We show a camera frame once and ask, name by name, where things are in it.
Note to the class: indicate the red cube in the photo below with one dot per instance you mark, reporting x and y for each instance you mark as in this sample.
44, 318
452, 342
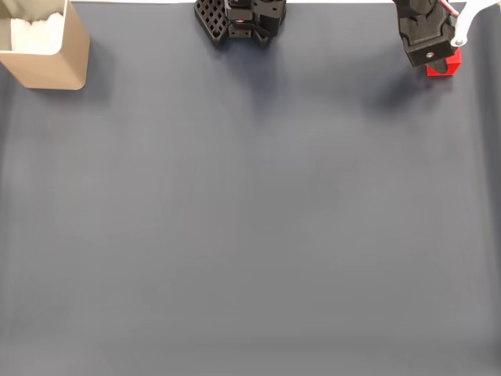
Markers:
456, 66

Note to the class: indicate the beige rounded box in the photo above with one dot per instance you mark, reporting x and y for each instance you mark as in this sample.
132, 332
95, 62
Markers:
58, 70

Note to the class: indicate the dark grey-blue table mat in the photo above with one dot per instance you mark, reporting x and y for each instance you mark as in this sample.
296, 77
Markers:
250, 235

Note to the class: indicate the white crumpled tissue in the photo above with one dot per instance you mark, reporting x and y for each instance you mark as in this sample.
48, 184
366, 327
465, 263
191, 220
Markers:
37, 33

